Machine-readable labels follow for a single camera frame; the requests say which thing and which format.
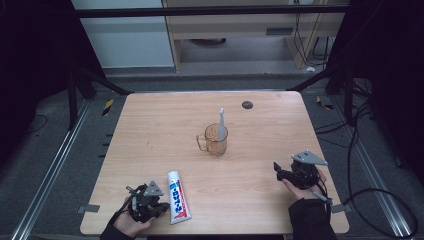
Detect thick black floor cable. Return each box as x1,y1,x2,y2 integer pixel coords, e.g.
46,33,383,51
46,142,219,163
313,101,420,240

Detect hanging black desk cables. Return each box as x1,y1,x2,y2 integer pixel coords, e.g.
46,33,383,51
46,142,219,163
292,3,333,69

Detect aluminium floor rail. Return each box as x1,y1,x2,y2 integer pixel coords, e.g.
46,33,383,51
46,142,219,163
328,95,415,240
9,99,94,240

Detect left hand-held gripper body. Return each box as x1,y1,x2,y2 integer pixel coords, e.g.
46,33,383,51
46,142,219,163
125,180,168,224

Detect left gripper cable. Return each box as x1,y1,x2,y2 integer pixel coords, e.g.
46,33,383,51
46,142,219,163
111,194,135,223

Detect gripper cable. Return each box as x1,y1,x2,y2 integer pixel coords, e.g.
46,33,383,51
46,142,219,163
111,194,135,223
311,176,335,216

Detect person's right hand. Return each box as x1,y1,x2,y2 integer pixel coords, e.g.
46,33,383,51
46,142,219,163
281,167,330,202

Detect light wooden desk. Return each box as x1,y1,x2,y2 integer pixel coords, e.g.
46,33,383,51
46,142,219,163
161,0,352,72

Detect black metal stand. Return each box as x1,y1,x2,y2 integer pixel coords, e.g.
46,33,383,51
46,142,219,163
65,64,133,132
287,61,356,125

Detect yellow black tape strip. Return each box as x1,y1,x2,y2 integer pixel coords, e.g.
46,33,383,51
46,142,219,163
101,98,115,117
315,95,335,111

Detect grey table edge bracket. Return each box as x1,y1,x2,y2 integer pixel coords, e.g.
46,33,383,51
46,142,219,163
331,203,353,214
76,203,101,214

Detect white toothpaste tube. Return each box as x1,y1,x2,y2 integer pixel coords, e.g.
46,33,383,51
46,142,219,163
166,170,193,226

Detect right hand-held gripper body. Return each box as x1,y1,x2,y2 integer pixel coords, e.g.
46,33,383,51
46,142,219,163
287,150,329,191

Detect thin black floor cable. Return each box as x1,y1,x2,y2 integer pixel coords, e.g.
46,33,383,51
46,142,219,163
24,114,49,135

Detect white cabinet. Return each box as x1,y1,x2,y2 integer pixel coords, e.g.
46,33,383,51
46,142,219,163
71,0,176,70

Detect black horizontal frame bar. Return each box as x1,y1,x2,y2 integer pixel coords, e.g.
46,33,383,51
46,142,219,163
74,5,349,19

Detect clear amber cup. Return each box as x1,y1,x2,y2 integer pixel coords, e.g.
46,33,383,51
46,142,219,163
195,122,230,157

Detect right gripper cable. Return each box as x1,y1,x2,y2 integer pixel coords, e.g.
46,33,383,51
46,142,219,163
311,176,335,216

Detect person's left hand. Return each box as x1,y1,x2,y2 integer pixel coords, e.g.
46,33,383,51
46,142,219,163
112,195,157,239

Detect white electric toothbrush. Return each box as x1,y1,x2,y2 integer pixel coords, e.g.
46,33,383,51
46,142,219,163
217,106,228,143

